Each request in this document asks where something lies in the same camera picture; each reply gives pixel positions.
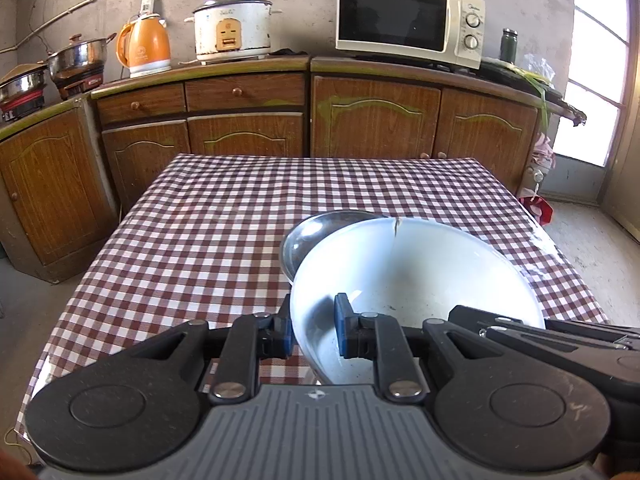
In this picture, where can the red bag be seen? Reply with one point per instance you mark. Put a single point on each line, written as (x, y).
(538, 207)

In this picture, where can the white rice cooker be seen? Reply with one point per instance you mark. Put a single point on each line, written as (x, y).
(231, 29)

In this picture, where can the cream microwave oven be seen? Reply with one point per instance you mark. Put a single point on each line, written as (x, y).
(441, 31)

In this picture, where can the steel pot with lid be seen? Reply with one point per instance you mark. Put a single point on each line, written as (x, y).
(79, 56)

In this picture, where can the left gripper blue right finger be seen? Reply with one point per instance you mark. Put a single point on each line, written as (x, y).
(380, 339)

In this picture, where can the green leek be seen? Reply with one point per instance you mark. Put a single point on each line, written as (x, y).
(534, 81)

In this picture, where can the steel pot on stove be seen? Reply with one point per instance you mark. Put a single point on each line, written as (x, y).
(22, 79)

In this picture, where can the clear plastic bag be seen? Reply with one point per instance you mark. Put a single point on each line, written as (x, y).
(539, 66)

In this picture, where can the brown wooden cabinet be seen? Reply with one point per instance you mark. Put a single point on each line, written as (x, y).
(71, 170)

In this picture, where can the red white checkered tablecloth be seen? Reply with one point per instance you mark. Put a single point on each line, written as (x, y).
(203, 242)

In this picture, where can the orange electric kettle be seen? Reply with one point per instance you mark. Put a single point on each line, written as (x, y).
(142, 46)

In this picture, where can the blue patterned small bowl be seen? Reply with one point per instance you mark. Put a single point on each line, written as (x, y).
(408, 268)

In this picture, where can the pink cloth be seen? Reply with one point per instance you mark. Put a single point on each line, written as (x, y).
(543, 155)

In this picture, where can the medium steel plate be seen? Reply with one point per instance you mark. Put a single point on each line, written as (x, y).
(307, 233)

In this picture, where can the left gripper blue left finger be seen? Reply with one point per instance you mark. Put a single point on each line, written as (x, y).
(239, 349)

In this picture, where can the dark green thermos bottle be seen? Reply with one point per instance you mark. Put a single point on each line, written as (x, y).
(508, 45)

